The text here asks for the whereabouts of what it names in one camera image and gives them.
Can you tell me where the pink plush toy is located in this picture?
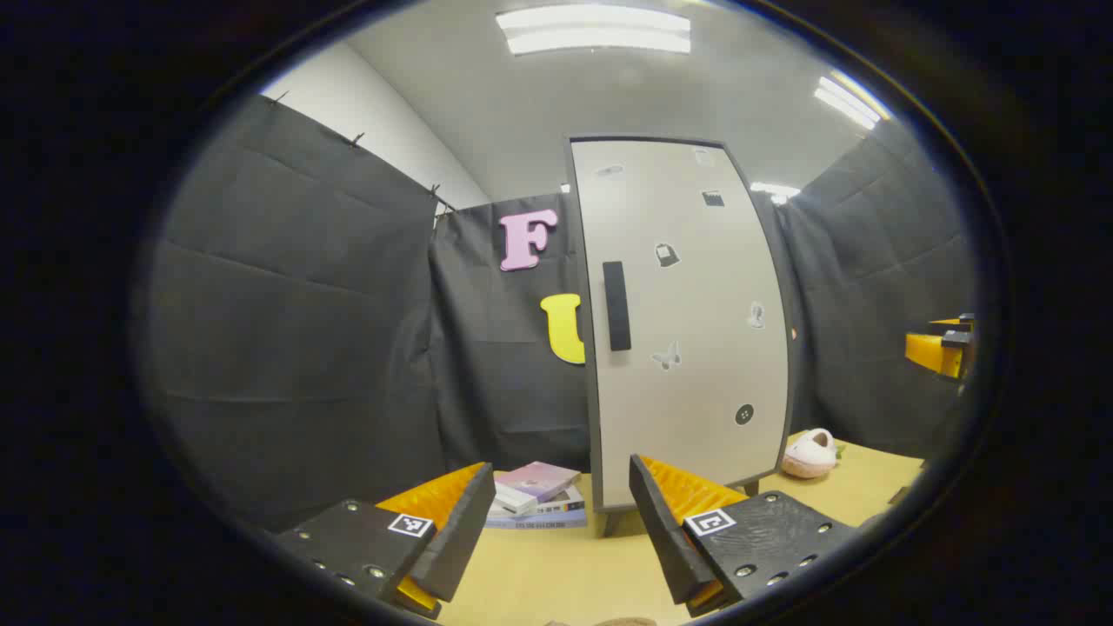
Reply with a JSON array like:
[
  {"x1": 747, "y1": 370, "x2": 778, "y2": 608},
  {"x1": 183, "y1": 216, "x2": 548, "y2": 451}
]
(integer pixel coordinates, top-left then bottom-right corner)
[{"x1": 781, "y1": 428, "x2": 843, "y2": 480}]

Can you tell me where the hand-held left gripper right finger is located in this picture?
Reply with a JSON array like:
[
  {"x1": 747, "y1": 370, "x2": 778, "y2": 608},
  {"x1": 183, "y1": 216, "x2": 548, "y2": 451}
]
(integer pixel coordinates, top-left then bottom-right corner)
[{"x1": 629, "y1": 453, "x2": 862, "y2": 618}]

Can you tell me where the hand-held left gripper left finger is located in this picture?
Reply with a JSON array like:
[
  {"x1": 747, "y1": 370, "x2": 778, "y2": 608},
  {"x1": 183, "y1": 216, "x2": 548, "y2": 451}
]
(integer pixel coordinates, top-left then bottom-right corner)
[{"x1": 277, "y1": 462, "x2": 497, "y2": 620}]

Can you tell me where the black cabinet door handle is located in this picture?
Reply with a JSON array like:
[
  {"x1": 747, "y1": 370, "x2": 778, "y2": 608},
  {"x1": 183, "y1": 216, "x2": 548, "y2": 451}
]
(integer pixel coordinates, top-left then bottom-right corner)
[{"x1": 603, "y1": 261, "x2": 632, "y2": 352}]

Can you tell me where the white cabinet door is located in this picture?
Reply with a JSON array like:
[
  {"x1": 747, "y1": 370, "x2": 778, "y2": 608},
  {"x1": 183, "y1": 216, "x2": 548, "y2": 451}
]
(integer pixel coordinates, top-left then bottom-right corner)
[{"x1": 571, "y1": 139, "x2": 790, "y2": 511}]

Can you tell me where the small white box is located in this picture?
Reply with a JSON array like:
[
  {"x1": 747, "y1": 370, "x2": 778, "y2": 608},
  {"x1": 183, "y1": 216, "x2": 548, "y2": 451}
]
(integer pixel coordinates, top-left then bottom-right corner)
[{"x1": 494, "y1": 483, "x2": 540, "y2": 516}]

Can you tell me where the white and black book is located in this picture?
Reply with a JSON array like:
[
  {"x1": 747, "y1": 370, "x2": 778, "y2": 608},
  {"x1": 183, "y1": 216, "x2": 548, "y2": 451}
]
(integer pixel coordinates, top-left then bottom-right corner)
[{"x1": 522, "y1": 485, "x2": 585, "y2": 521}]

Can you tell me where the black backdrop cloth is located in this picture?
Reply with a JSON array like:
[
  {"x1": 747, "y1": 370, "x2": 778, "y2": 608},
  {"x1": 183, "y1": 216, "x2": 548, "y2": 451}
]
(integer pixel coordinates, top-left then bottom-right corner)
[{"x1": 143, "y1": 91, "x2": 975, "y2": 531}]

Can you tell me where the blue book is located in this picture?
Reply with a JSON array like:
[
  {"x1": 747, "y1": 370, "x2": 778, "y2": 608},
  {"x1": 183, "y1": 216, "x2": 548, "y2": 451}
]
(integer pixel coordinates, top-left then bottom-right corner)
[{"x1": 485, "y1": 509, "x2": 589, "y2": 529}]

